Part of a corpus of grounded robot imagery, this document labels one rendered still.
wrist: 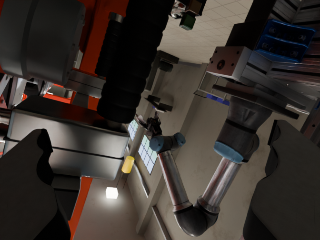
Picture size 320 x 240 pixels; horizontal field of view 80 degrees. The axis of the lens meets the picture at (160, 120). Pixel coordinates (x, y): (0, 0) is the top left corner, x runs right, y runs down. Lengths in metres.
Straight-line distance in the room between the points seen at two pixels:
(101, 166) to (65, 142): 0.04
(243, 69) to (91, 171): 0.54
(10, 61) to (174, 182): 0.78
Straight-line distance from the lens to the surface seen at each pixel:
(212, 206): 1.01
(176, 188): 0.93
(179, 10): 0.91
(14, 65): 0.31
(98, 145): 0.17
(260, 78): 0.69
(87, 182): 0.90
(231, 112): 0.75
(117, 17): 0.51
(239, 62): 0.62
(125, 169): 9.24
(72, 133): 0.17
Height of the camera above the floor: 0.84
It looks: 12 degrees up
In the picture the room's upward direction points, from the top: 159 degrees counter-clockwise
